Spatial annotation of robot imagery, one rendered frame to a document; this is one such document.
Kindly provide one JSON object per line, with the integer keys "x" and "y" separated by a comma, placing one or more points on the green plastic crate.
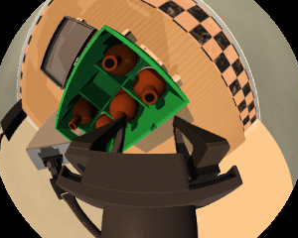
{"x": 91, "y": 81}

